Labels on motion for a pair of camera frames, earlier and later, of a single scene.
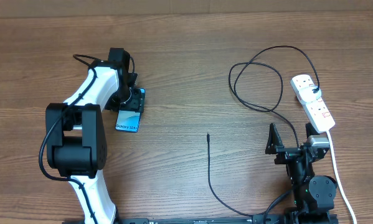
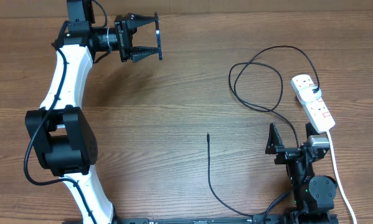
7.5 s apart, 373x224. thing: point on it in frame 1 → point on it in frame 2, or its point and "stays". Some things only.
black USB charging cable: x=212 y=185 stays
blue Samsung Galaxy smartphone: x=129 y=121 → x=158 y=36
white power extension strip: x=317 y=111 stays
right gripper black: x=284 y=153 stays
